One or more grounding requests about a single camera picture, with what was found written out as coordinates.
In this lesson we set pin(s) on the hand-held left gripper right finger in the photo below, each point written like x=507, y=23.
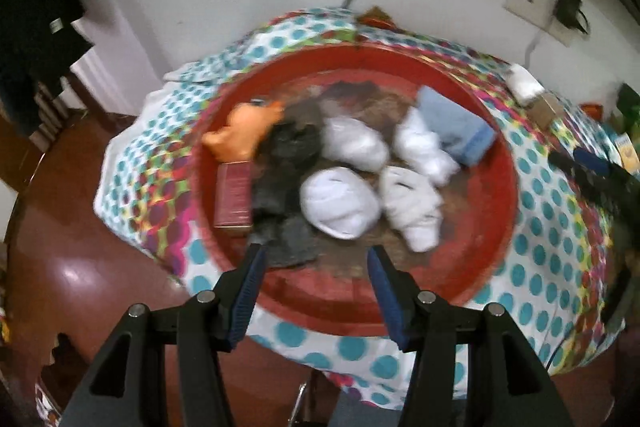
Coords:
x=389, y=302

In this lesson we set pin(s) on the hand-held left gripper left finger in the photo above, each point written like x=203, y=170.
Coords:
x=246, y=302

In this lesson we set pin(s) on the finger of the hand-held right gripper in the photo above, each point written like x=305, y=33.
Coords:
x=580, y=179
x=592, y=161

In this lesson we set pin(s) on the red round tray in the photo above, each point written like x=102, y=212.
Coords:
x=450, y=257

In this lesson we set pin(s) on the dark grey sock bundle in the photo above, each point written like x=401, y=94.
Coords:
x=280, y=217

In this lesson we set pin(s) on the white sock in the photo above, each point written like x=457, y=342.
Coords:
x=412, y=207
x=422, y=147
x=340, y=202
x=355, y=142

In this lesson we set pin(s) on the dark red box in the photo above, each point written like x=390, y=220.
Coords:
x=232, y=194

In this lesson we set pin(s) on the blue sock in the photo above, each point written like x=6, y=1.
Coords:
x=457, y=127

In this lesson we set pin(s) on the black sock bundle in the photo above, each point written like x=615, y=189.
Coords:
x=292, y=142

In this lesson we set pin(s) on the orange toy animal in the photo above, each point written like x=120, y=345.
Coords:
x=240, y=132

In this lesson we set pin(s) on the yellow box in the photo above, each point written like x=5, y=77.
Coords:
x=627, y=149

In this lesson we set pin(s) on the red packet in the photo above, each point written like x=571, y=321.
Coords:
x=592, y=110

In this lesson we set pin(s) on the polka dot tablecloth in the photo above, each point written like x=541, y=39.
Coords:
x=545, y=232

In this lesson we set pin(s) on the small brown box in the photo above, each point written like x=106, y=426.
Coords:
x=547, y=108

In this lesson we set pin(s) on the person's legs in jeans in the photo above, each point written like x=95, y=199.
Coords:
x=360, y=412

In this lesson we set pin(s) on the black charger adapter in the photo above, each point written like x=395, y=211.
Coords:
x=569, y=7

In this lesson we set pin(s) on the red brown ornament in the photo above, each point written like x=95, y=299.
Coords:
x=380, y=18

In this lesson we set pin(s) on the dark wooden furniture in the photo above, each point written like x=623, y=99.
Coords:
x=50, y=107

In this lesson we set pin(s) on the chrome chair frame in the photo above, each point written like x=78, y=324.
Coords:
x=302, y=402

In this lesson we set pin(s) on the white wall outlet plate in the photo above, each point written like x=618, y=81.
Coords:
x=530, y=7

